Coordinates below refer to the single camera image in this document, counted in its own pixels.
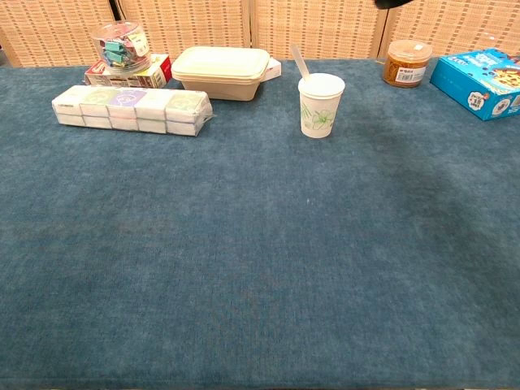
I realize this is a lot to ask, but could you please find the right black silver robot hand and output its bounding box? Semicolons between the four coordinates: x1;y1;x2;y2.
374;0;414;11

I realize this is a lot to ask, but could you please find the clear plastic straw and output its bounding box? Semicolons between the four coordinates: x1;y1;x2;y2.
289;44;313;84

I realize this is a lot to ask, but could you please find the clear jar of rubber bands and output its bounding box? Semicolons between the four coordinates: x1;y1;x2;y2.
382;39;434;89

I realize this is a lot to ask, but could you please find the blue cookie box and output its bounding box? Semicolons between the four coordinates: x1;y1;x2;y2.
429;47;520;122

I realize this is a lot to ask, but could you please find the white paper cup with lid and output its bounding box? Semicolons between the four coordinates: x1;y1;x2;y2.
297;72;346;140

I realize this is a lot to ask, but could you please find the small white box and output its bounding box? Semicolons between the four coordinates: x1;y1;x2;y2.
262;58;283;81

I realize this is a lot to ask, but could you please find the beige lidded food container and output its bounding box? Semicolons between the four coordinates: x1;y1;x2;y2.
171;45;271;102

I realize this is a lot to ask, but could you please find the bamboo folding screen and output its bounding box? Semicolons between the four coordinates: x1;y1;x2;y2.
0;0;520;68

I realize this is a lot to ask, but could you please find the red and white carton box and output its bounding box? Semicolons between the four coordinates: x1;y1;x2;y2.
84;53;173;89

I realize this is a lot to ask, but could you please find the clear jar of binder clips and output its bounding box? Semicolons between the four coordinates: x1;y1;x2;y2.
89;20;153;75

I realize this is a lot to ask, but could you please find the wrapped pack of tissue packets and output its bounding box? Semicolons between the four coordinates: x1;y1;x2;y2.
51;84;215;138

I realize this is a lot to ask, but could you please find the blue fabric table cover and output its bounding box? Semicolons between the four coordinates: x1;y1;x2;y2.
0;56;520;389

